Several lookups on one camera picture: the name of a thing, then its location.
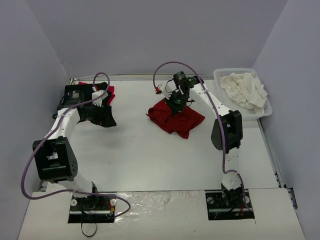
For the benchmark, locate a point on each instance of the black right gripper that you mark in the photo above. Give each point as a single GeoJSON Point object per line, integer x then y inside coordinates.
{"type": "Point", "coordinates": [176, 107]}

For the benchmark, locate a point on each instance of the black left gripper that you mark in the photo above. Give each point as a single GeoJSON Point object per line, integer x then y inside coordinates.
{"type": "Point", "coordinates": [99, 115]}

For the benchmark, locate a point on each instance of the red t-shirt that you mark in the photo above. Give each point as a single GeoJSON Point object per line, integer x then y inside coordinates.
{"type": "Point", "coordinates": [111, 92]}
{"type": "Point", "coordinates": [181, 123]}

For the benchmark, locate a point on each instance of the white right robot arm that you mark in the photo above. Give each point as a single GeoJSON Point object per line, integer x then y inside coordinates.
{"type": "Point", "coordinates": [227, 130]}

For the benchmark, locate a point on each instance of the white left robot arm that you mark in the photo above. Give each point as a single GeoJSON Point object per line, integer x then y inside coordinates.
{"type": "Point", "coordinates": [54, 157]}

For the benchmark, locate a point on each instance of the white t-shirts pile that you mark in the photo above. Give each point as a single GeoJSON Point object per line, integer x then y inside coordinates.
{"type": "Point", "coordinates": [246, 90]}

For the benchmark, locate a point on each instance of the folded red t-shirt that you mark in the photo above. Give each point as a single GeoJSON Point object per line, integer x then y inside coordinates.
{"type": "Point", "coordinates": [111, 92]}

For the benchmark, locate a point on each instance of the folded black t-shirt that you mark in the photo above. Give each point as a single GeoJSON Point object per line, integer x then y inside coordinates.
{"type": "Point", "coordinates": [85, 89]}

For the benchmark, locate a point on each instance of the white plastic laundry basket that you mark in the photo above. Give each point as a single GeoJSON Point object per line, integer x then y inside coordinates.
{"type": "Point", "coordinates": [247, 114]}

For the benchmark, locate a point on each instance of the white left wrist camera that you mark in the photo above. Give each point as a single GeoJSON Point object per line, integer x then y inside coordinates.
{"type": "Point", "coordinates": [98, 96]}

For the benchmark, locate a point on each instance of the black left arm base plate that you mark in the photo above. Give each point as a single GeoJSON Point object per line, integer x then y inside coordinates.
{"type": "Point", "coordinates": [92, 209]}

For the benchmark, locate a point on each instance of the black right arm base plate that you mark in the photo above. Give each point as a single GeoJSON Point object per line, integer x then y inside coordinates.
{"type": "Point", "coordinates": [221, 208]}

